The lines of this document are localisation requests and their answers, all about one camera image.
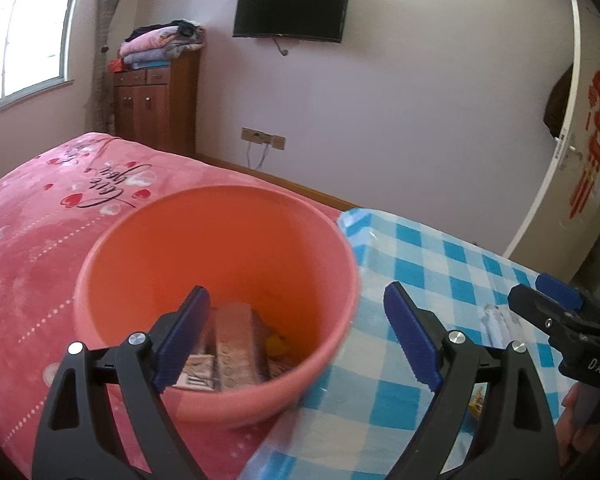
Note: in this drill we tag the pile of folded blankets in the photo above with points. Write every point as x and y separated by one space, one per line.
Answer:
155 42

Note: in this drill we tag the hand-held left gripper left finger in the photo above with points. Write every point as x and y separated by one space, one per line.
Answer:
182 340

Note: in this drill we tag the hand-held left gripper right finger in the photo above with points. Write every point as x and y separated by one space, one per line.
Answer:
412 340

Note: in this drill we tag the person's right hand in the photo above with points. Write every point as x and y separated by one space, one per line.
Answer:
572 402

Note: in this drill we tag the orange plastic bucket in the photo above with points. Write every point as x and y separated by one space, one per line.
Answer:
205 250

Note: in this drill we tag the pink printed blanket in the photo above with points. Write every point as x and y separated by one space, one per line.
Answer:
30 260

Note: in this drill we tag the small yellow wrapper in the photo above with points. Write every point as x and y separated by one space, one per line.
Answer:
277 347

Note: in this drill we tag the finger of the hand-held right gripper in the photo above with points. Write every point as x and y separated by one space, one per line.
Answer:
560 292
530 305

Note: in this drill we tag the blue white checked tablecloth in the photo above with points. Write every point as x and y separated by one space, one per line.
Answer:
420 260

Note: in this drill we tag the white door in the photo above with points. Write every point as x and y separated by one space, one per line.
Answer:
570 220

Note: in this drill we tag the long white snack packet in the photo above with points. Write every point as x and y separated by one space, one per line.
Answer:
235 345

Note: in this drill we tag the yellow green snack packet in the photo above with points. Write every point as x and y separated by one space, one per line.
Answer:
477 402

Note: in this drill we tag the wooden cabinet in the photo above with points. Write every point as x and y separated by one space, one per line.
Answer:
150 105

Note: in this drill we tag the clear plastic packet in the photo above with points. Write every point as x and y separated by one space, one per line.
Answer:
500 327

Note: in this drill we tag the dark hanging bag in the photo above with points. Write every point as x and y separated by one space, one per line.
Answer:
557 105

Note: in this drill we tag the window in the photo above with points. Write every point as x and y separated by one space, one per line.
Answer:
25 35

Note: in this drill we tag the black wall television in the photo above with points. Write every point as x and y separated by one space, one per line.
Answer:
290 10

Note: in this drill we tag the wall socket strip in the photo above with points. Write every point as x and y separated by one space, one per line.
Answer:
262 137

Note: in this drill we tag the grey checked curtain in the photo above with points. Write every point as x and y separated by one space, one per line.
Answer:
105 35

